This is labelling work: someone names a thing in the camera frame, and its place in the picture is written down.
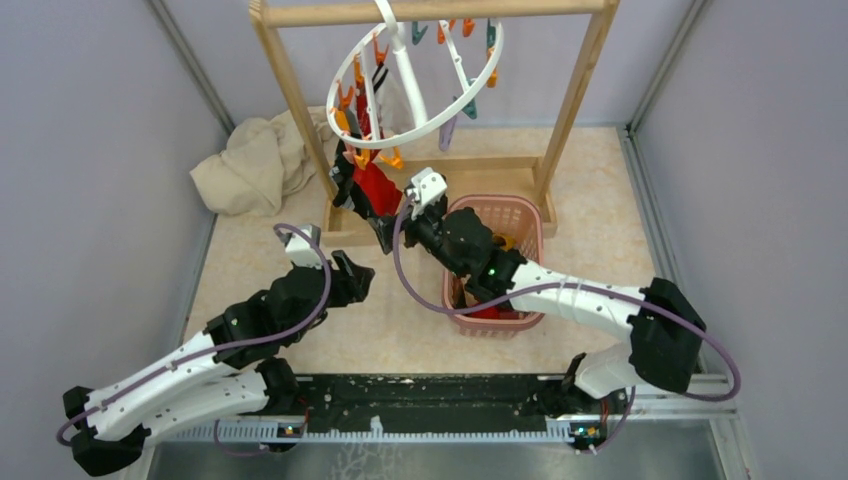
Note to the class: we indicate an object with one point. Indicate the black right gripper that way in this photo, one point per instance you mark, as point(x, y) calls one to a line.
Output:
point(385, 229)

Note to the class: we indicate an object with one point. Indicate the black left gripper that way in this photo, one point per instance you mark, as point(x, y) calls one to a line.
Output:
point(351, 281)

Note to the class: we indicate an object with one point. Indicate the plain red sock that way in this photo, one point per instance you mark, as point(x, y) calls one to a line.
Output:
point(373, 193)

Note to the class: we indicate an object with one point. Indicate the mustard yellow sock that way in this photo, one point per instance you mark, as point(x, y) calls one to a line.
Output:
point(504, 242)

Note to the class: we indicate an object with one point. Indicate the pink plastic laundry basket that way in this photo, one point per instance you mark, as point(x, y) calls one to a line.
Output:
point(508, 215)

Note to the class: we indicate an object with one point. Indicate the lilac plastic clip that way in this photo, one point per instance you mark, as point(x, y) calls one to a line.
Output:
point(446, 132)

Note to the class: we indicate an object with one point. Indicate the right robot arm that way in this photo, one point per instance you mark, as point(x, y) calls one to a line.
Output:
point(658, 329)

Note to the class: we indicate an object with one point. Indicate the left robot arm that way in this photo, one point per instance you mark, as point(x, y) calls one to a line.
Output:
point(232, 367)

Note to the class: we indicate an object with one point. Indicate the white round clip hanger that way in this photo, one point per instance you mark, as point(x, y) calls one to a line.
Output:
point(424, 124)

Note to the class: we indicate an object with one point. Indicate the orange plastic clip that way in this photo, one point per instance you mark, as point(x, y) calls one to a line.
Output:
point(392, 158)

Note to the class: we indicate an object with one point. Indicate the black sock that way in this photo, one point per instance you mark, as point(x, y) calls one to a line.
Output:
point(349, 194)

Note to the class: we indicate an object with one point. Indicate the white sock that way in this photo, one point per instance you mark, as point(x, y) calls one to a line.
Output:
point(394, 111)

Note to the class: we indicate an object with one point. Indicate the teal plastic clip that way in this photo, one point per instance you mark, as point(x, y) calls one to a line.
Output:
point(470, 108)

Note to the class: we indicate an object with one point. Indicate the red snowflake sock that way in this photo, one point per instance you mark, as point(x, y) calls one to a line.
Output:
point(362, 112)

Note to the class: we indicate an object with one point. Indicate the beige crumpled cloth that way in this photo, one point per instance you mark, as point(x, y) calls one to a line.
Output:
point(264, 161)

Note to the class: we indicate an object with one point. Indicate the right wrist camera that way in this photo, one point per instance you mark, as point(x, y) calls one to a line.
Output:
point(426, 188)

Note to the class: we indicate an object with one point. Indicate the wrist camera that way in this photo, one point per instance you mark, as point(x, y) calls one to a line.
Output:
point(304, 252)
point(426, 188)

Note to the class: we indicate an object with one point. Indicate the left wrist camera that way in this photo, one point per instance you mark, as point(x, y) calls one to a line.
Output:
point(304, 252)

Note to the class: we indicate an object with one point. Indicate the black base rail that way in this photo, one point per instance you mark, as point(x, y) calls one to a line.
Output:
point(443, 404)

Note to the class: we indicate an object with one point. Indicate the wooden drying rack frame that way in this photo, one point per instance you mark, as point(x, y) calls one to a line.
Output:
point(473, 175)

